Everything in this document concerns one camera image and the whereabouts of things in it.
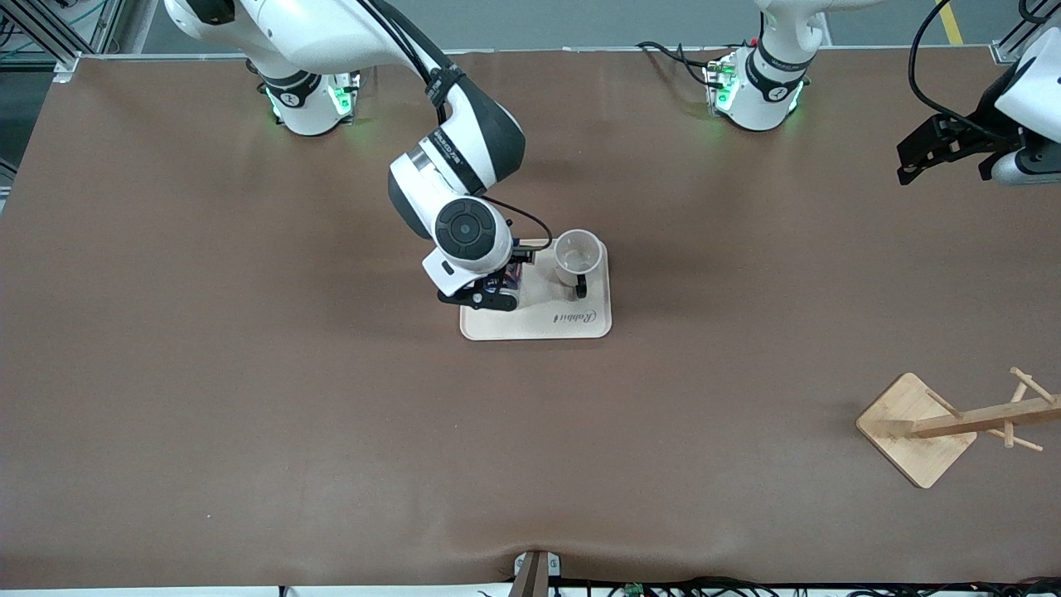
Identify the aluminium frame profile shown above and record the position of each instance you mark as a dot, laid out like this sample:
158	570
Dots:
50	37
1024	33

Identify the wooden cup rack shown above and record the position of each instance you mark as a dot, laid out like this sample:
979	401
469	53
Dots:
908	431

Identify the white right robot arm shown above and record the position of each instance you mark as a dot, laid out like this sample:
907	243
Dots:
331	33

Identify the metal table clamp bracket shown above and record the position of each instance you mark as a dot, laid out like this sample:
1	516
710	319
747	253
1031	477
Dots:
536	572

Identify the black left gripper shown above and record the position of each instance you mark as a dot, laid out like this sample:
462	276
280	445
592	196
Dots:
984	110

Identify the cream tray with rabbit print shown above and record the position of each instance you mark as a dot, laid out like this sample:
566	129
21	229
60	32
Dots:
547	319

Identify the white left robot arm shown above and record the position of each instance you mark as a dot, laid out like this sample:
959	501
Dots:
763	91

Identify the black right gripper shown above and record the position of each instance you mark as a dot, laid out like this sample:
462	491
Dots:
506	276

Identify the blue milk carton green cap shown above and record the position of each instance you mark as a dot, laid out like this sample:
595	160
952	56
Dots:
506	279

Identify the small green circuit board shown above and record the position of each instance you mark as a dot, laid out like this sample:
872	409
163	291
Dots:
634	589

